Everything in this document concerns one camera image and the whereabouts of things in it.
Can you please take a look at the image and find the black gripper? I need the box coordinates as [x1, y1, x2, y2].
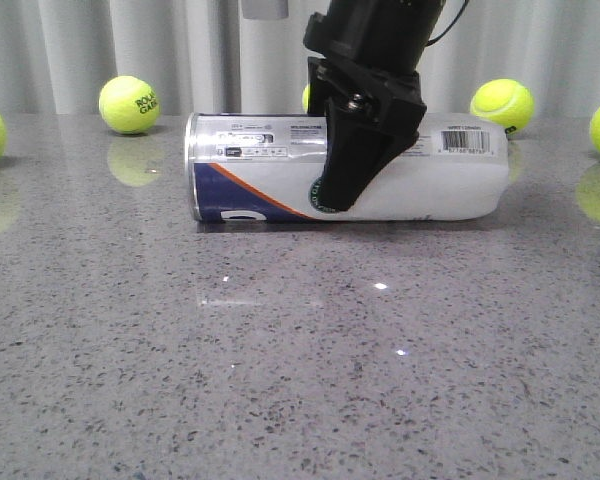
[308, 57, 427, 211]

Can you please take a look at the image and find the white Wilson tennis ball can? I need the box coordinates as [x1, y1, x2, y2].
[184, 113, 509, 223]

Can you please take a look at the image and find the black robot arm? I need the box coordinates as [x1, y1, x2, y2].
[303, 1, 444, 211]

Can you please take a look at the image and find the yellow tennis ball centre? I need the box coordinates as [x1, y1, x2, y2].
[301, 84, 310, 113]

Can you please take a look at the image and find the yellow Wilson tennis ball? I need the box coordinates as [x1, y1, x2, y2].
[469, 78, 535, 134]

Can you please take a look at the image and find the yellow Roland Garros tennis ball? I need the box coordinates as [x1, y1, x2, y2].
[98, 75, 160, 134]

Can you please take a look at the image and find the grey pleated curtain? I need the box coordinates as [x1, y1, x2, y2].
[0, 1, 600, 117]

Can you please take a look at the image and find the black cable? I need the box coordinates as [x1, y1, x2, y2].
[426, 0, 471, 47]

